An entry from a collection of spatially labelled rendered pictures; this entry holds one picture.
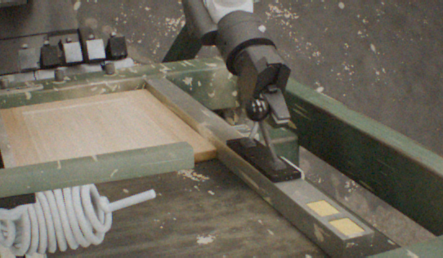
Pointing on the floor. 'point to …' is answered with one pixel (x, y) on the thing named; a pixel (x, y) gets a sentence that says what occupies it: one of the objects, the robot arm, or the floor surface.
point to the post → (182, 47)
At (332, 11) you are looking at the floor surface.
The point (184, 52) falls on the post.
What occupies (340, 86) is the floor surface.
